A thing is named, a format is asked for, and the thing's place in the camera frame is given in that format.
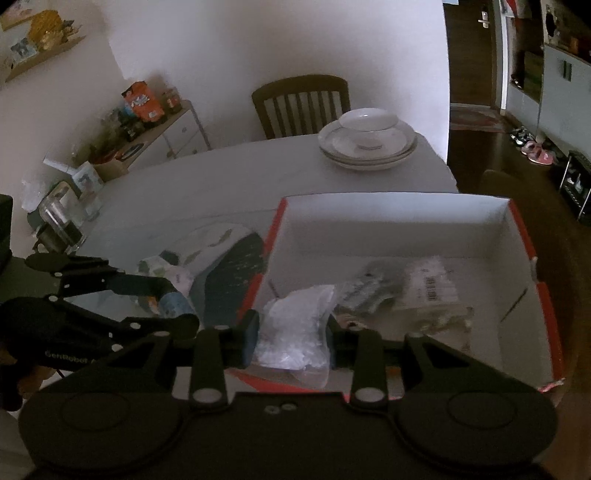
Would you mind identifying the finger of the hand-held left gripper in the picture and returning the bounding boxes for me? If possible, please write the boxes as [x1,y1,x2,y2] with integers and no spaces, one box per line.
[25,253,180,298]
[58,299,201,354]

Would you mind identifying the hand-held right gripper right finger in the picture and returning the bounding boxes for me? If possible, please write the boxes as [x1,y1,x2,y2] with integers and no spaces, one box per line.
[324,318,536,412]

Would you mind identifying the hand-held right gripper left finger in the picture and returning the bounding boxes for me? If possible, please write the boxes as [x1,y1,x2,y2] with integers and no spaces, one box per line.
[108,310,262,412]

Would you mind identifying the clear plastic bag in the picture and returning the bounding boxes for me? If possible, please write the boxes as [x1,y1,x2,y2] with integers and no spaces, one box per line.
[254,284,336,389]

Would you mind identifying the small blue packet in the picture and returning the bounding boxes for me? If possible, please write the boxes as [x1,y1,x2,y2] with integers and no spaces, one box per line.
[158,291,195,318]

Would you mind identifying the white printed barcode packet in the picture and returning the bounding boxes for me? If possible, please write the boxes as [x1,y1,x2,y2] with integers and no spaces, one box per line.
[406,257,463,306]

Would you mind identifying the red and white cardboard box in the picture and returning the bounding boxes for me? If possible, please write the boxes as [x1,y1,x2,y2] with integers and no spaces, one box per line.
[236,194,566,394]

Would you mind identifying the person's left hand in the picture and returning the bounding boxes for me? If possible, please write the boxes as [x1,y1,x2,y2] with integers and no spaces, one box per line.
[0,350,49,402]

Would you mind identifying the green and white packet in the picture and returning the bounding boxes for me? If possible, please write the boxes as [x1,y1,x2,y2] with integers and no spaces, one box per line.
[137,250,178,296]

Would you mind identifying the pink printed packet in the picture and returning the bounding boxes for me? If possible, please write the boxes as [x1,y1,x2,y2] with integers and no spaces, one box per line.
[172,269,194,297]

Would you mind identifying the grey packet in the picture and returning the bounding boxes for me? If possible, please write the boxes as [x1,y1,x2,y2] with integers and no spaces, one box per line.
[341,258,413,315]

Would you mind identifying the clear crinkled packet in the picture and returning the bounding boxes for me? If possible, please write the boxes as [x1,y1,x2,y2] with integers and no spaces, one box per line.
[392,304,476,352]

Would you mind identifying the white low cabinet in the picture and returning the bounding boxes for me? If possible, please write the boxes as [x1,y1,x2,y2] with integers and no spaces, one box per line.
[104,99,212,182]

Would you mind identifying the orange snack bag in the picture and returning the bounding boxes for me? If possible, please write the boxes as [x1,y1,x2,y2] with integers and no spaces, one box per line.
[121,82,167,128]

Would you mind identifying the white porcelain plate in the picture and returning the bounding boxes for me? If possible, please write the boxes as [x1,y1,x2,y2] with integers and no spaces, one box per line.
[318,119,419,163]
[323,138,419,172]

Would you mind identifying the white porcelain bowl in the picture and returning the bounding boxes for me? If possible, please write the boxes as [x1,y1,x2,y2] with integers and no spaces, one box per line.
[338,108,399,150]

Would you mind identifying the brown chair back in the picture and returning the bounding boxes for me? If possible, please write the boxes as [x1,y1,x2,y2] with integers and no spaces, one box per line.
[478,168,519,198]

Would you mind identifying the wooden slatted chair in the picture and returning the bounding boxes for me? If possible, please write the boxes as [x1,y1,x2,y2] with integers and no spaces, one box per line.
[252,75,351,140]

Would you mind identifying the pink shoes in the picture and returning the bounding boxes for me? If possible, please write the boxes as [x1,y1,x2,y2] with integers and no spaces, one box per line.
[521,140,555,166]

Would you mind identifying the metal shoe rack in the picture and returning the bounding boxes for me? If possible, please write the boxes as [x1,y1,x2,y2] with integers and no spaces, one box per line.
[558,150,591,223]

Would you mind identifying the dark wooden door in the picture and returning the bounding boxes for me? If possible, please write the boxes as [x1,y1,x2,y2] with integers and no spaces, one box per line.
[450,0,496,110]

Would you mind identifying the wooden wall shelf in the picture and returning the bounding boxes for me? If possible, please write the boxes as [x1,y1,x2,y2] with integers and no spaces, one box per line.
[0,34,87,85]

